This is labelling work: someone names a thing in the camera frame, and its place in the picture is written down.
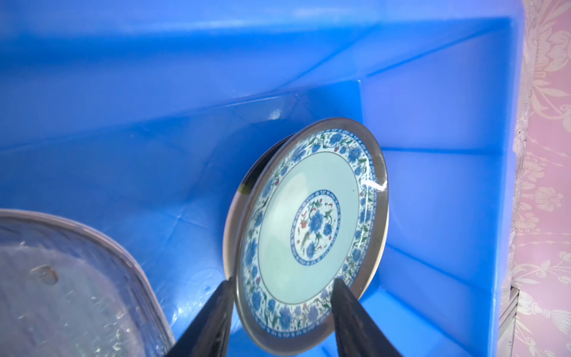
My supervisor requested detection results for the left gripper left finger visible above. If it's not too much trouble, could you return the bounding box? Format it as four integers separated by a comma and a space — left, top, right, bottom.
166, 277, 235, 357

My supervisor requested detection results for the blue plastic bin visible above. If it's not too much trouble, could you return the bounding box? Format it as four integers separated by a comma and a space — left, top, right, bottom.
1, 1, 524, 356

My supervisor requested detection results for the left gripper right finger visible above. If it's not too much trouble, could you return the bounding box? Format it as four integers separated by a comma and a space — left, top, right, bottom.
332, 278, 402, 357

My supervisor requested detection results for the blue floral patterned plate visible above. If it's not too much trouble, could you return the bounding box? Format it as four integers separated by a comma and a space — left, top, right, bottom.
224, 118, 390, 356

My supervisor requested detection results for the clear glass plate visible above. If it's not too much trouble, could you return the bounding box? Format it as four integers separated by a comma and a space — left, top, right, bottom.
1, 209, 175, 356

